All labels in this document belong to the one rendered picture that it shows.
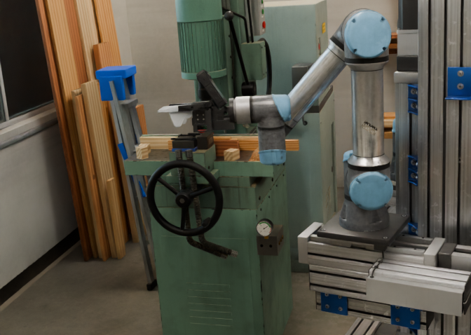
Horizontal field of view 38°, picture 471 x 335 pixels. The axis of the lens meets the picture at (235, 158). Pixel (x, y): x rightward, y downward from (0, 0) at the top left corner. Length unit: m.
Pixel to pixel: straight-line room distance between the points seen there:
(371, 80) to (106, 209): 2.50
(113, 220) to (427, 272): 2.41
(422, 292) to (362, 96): 0.56
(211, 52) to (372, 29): 0.95
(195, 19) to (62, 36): 1.54
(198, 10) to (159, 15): 2.56
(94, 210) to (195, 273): 1.38
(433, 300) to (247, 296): 1.00
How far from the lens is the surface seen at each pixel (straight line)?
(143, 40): 5.22
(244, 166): 2.57
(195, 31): 2.60
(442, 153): 2.14
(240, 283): 2.75
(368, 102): 1.86
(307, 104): 1.99
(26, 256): 3.98
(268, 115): 1.86
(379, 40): 1.82
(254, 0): 2.90
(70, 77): 4.04
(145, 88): 5.27
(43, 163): 4.08
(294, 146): 2.67
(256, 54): 2.82
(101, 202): 4.06
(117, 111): 3.45
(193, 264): 2.78
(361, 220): 2.07
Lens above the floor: 1.59
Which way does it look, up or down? 15 degrees down
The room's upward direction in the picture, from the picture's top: 4 degrees counter-clockwise
